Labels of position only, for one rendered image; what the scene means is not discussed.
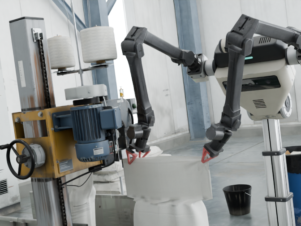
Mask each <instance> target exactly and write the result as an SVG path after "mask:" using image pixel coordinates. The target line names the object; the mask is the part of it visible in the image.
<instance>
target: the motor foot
mask: <svg viewBox="0 0 301 226"><path fill-rule="evenodd" d="M70 112H71V111H70V110H67V111H61V112H55V113H52V121H53V128H54V131H55V132H58V131H62V130H68V129H72V128H73V127H72V120H71V113H70Z"/></svg>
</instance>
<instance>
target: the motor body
mask: <svg viewBox="0 0 301 226"><path fill-rule="evenodd" d="M70 110H71V112H70V113H71V120H72V127H73V136H74V140H76V141H77V143H76V144H75V147H74V148H75V149H76V155H77V159H78V160H79V161H81V162H94V161H100V160H104V159H106V158H108V156H109V154H110V150H109V144H110V143H109V142H108V139H106V138H105V132H106V130H102V129H101V128H100V122H99V112H100V111H101V110H103V104H90V105H85V106H77V107H71V108H70Z"/></svg>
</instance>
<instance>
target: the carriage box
mask: <svg viewBox="0 0 301 226"><path fill-rule="evenodd" d="M77 106H80V105H77ZM77 106H74V105H73V104H72V105H64V106H57V107H56V108H50V109H45V110H41V111H33V112H24V113H22V112H15V113H12V119H13V128H14V134H15V139H22V140H24V141H25V142H27V143H28V144H29V145H30V144H32V143H33V144H39V145H41V147H42V148H43V149H44V151H45V156H46V158H45V163H44V164H43V165H42V166H40V167H37V168H35V169H34V172H33V174H32V175H31V176H30V178H58V177H61V176H64V175H68V174H71V173H74V172H77V171H80V170H84V169H87V168H90V167H93V166H96V165H100V164H102V163H103V161H102V160H100V161H94V162H81V161H79V160H78V159H77V155H76V149H75V148H74V147H75V144H76V143H77V141H76V140H74V136H73V129H68V130H62V131H58V132H55V131H54V128H53V121H52V113H55V112H61V111H67V110H70V108H71V107H77ZM81 106H84V105H81ZM36 120H46V125H47V135H48V136H46V137H37V138H25V134H24V127H23V122H26V121H36ZM24 147H25V146H24V145H23V144H21V143H16V148H17V152H18V154H19V155H21V154H22V150H23V148H24ZM70 159H72V162H73V169H70V170H67V171H64V172H60V166H59V162H63V161H66V160H70ZM29 171H30V169H29V168H27V167H26V166H25V165H24V163H23V164H22V165H21V176H25V175H27V174H28V173H29Z"/></svg>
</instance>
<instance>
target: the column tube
mask: <svg viewBox="0 0 301 226"><path fill-rule="evenodd" d="M9 28H10V35H11V41H12V48H13V57H14V64H15V70H16V77H17V86H18V92H19V99H20V106H21V112H22V113H24V112H33V111H41V110H45V109H47V107H46V105H47V104H46V100H45V98H46V97H45V93H44V92H45V91H44V87H43V76H42V69H41V62H40V55H39V48H38V42H33V35H32V28H41V32H43V35H44V39H43V41H42V43H43V50H44V57H45V64H46V71H47V79H48V85H49V92H50V99H51V106H52V108H56V101H55V95H54V88H53V81H52V72H51V65H50V58H49V51H48V45H47V36H46V29H45V22H44V20H39V19H21V20H18V21H15V22H11V23H9ZM18 61H22V63H23V69H24V76H25V82H26V87H22V85H21V79H20V72H19V65H18ZM23 127H24V134H25V138H37V137H46V136H48V135H47V125H46V120H36V121H26V122H23ZM31 185H32V192H33V198H34V207H35V214H36V220H37V226H63V224H62V217H61V210H60V199H59V192H58V186H57V179H56V178H31ZM63 186H64V188H63V194H64V204H65V205H64V206H65V210H66V211H65V212H66V217H67V218H66V219H67V226H72V219H71V213H70V206H69V197H68V190H67V184H65V185H63Z"/></svg>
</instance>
